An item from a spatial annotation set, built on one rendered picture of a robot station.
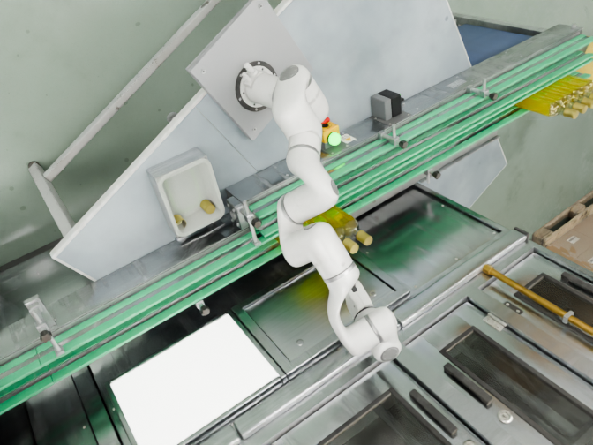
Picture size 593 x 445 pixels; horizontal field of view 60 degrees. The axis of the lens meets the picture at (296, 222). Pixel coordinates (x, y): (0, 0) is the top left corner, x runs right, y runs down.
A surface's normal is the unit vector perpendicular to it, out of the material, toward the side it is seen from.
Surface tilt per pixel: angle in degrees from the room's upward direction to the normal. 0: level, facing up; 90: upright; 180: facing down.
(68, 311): 90
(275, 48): 4
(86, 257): 0
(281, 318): 90
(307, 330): 90
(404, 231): 90
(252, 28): 4
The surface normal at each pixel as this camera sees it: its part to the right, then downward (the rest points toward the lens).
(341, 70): 0.56, 0.43
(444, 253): -0.17, -0.78
